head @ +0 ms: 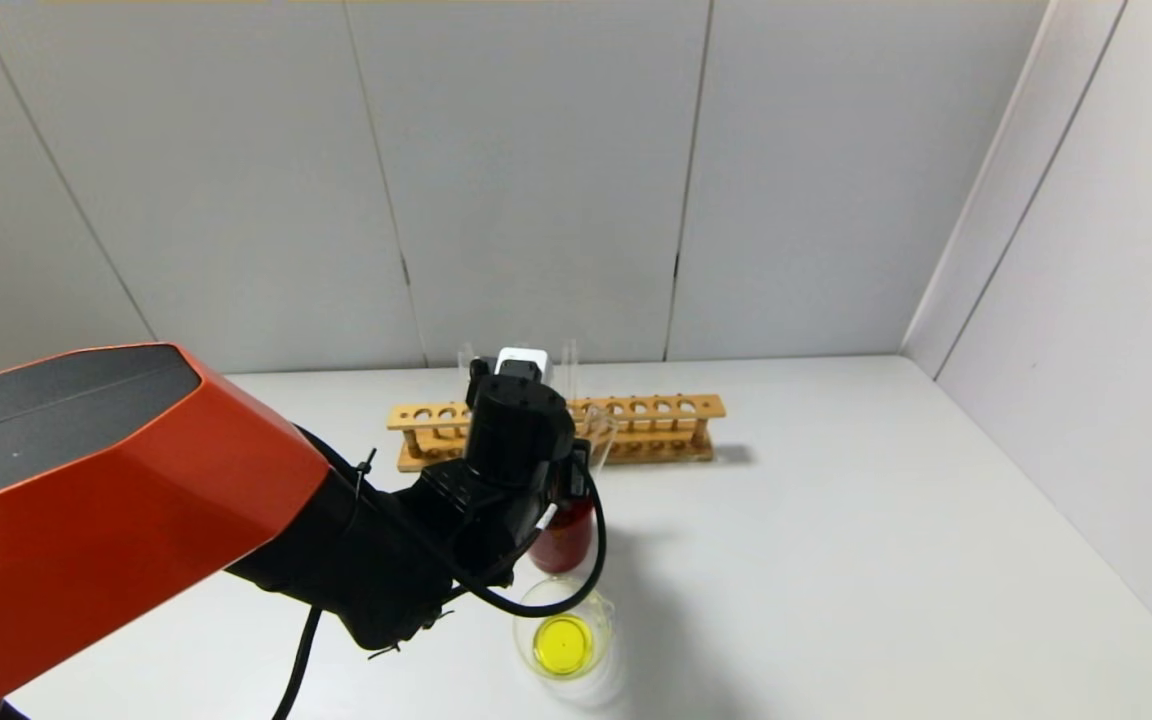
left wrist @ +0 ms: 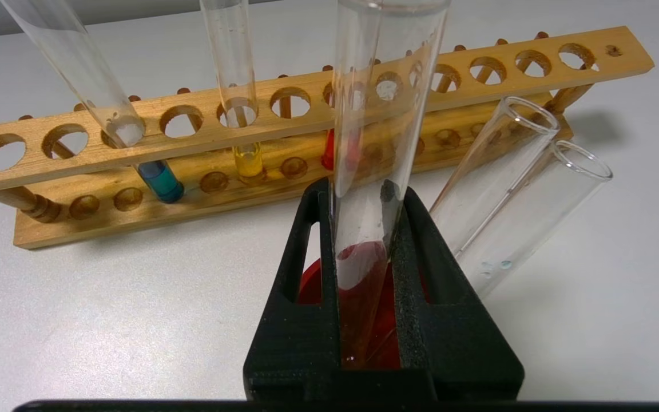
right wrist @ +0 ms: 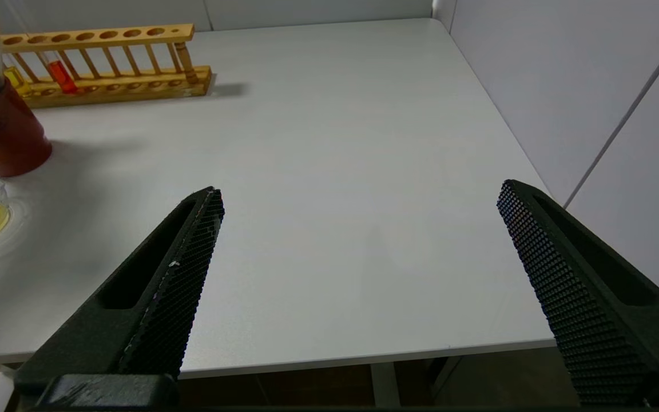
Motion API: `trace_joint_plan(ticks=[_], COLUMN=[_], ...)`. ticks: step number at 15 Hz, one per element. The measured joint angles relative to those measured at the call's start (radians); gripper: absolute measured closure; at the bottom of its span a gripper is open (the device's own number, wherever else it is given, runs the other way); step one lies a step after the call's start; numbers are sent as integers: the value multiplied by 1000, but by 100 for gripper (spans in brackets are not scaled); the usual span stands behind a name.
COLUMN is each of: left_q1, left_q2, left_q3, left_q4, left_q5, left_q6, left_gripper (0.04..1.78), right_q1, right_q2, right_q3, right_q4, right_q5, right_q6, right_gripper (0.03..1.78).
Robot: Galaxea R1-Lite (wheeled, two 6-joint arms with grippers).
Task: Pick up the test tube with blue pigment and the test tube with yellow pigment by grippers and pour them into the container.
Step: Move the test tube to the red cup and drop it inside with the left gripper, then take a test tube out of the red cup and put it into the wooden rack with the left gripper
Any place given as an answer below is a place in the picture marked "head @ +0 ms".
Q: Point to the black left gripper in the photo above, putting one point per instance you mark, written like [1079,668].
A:
[578,470]

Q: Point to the test tube with yellow pigment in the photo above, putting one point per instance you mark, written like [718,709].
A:
[604,430]

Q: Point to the test tube with blue pigment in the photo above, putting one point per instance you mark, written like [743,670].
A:
[466,358]

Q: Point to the orange and black left arm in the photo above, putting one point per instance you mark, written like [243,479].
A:
[86,480]

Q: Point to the test tube with red pigment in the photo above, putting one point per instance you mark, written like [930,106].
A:
[570,365]

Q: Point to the wooden test tube rack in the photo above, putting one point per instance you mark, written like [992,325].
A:
[706,406]

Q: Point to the red plastic cup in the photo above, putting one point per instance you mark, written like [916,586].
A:
[566,545]

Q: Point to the clear glass beaker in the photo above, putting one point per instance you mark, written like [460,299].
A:
[564,645]

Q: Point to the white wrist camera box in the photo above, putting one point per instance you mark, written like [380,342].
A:
[523,362]

